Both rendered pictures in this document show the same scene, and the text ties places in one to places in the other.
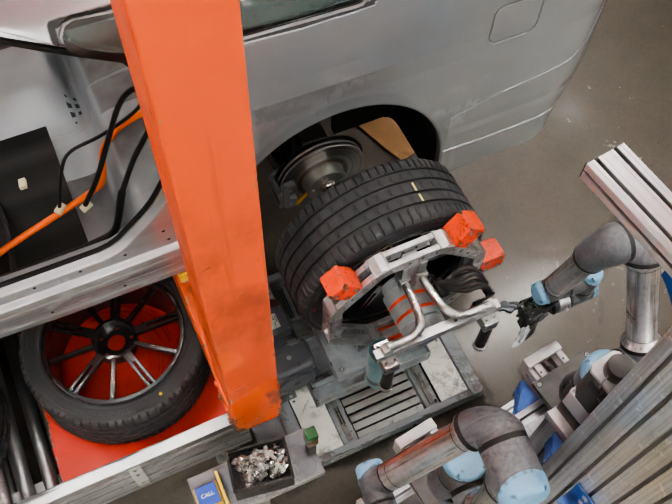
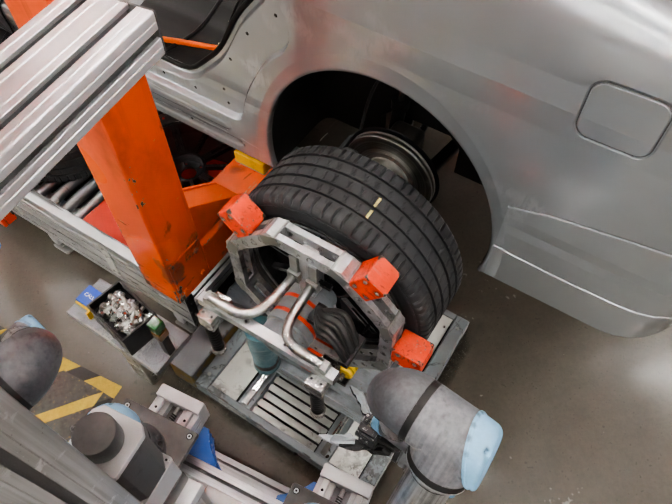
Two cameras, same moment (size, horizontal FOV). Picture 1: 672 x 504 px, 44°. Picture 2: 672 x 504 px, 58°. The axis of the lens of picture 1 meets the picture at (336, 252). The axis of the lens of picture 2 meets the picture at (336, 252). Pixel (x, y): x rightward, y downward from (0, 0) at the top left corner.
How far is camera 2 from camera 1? 157 cm
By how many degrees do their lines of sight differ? 31
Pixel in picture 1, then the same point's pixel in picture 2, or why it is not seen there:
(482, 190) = (584, 381)
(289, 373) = (238, 299)
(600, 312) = not seen: outside the picture
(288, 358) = not seen: hidden behind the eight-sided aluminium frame
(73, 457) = (104, 214)
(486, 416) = (17, 340)
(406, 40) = (463, 32)
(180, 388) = not seen: hidden behind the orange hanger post
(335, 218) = (296, 166)
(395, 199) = (347, 194)
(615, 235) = (406, 386)
